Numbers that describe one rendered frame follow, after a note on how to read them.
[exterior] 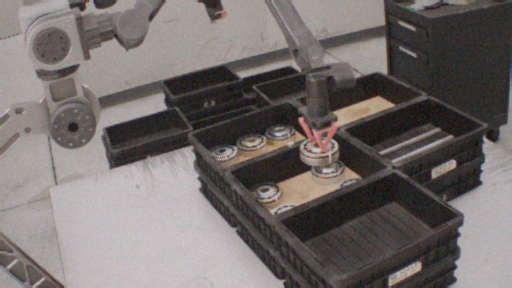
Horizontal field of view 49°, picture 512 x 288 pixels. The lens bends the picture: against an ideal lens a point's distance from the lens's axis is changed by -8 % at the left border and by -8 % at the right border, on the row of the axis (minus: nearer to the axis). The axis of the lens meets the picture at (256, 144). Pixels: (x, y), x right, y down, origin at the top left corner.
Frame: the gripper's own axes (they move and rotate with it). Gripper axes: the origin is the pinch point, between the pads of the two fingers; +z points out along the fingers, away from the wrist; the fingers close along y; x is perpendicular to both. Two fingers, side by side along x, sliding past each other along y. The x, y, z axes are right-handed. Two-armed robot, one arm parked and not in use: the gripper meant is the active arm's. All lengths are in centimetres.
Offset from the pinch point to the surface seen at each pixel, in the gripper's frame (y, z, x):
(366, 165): 3.7, 15.0, -18.7
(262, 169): 19.7, 15.5, 8.1
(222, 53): 310, 89, -98
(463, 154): -7, 16, -50
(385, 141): 20.0, 20.3, -38.4
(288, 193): 12.5, 21.7, 3.5
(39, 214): 191, 112, 77
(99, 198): 68, 38, 52
